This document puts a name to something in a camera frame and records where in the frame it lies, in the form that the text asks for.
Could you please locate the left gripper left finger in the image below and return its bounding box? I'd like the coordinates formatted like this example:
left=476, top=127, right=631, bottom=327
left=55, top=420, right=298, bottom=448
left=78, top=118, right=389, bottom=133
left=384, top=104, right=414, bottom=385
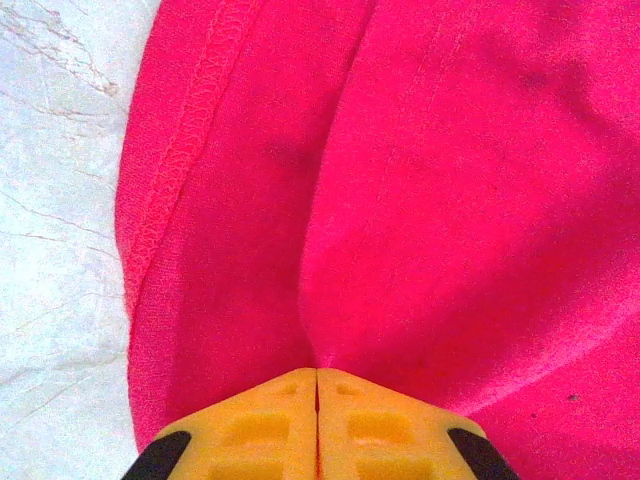
left=119, top=367, right=319, bottom=480

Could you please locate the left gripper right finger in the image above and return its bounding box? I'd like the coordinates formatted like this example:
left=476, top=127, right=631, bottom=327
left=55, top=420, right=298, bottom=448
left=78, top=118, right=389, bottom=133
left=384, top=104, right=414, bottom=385
left=317, top=368, right=524, bottom=480

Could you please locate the red t-shirt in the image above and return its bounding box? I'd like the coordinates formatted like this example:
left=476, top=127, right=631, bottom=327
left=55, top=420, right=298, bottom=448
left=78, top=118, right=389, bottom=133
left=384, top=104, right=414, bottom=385
left=113, top=0, right=640, bottom=480

